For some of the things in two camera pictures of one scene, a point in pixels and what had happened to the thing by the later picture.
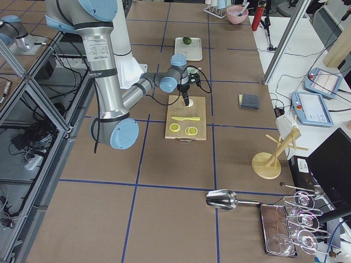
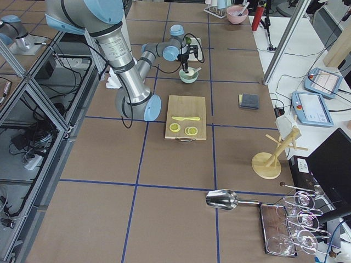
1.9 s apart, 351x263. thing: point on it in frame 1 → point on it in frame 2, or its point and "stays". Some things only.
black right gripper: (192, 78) → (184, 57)
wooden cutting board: (186, 122) stays
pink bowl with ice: (236, 14) stays
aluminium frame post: (286, 40) stays
